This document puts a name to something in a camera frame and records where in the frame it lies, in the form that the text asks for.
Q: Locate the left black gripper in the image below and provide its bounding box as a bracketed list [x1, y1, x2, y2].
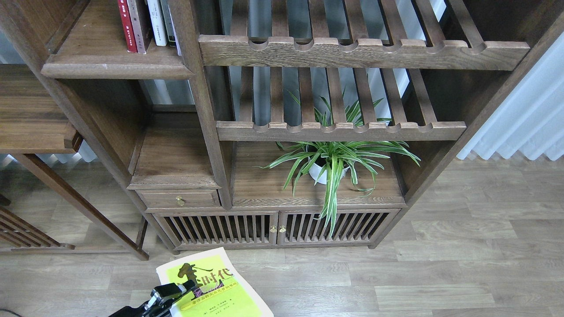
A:
[110, 280, 197, 317]

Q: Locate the yellow green cover book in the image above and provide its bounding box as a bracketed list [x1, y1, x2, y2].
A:
[156, 247, 273, 317]

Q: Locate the red cover book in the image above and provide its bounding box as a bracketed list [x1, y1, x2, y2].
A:
[118, 0, 137, 53]

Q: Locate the dark maroon cover book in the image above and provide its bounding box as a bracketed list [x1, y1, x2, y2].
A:
[127, 0, 152, 54]

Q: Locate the brass drawer knob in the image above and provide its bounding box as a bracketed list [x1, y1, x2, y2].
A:
[175, 196, 186, 206]

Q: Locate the dark wooden bookshelf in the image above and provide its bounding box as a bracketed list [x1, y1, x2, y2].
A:
[1, 0, 563, 251]

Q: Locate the green spider plant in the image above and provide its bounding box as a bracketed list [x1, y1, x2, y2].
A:
[256, 90, 422, 238]

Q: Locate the pale purple upright book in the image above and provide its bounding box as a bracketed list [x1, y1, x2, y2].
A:
[168, 1, 182, 56]

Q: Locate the dark upright book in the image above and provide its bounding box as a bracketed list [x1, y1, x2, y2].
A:
[160, 0, 177, 47]

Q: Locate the white upright book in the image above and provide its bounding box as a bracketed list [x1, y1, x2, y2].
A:
[147, 0, 168, 46]

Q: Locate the white curtain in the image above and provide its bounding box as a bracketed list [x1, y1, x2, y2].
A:
[457, 35, 564, 161]

